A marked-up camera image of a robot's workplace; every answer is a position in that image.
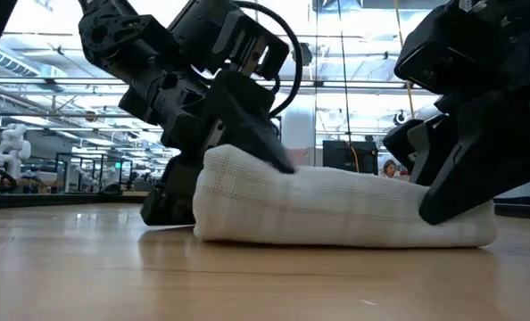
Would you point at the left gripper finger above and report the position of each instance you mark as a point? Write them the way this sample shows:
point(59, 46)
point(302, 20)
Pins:
point(242, 116)
point(171, 196)

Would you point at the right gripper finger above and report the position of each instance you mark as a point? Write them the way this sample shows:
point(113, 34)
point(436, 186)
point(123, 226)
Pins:
point(408, 142)
point(483, 156)

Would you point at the white plaid towel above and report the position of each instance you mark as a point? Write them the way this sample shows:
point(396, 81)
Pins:
point(336, 205)

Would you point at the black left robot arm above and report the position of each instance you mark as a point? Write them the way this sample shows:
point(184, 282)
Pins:
point(113, 35)

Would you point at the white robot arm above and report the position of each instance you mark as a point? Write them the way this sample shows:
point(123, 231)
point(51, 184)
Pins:
point(13, 147)

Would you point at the person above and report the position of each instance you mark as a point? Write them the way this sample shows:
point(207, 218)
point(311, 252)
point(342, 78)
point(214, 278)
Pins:
point(389, 169)

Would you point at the white square column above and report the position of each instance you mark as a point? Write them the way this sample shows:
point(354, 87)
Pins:
point(303, 129)

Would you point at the black monitor on stand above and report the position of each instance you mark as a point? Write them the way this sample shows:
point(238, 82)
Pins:
point(341, 156)

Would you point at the pink curtain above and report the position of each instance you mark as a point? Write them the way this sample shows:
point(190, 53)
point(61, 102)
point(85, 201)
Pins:
point(303, 157)

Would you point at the long ceiling light bar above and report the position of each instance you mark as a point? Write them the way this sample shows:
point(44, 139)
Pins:
point(46, 82)

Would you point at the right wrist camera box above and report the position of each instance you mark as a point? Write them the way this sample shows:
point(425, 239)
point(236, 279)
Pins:
point(430, 58)

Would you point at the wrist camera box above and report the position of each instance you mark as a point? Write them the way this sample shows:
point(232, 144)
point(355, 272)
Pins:
point(211, 27)
point(430, 58)

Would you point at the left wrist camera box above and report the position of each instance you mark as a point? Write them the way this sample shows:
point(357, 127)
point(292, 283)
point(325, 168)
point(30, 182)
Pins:
point(211, 27)

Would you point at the black framed glass enclosure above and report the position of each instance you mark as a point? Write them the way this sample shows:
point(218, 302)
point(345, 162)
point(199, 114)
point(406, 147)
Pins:
point(82, 167)

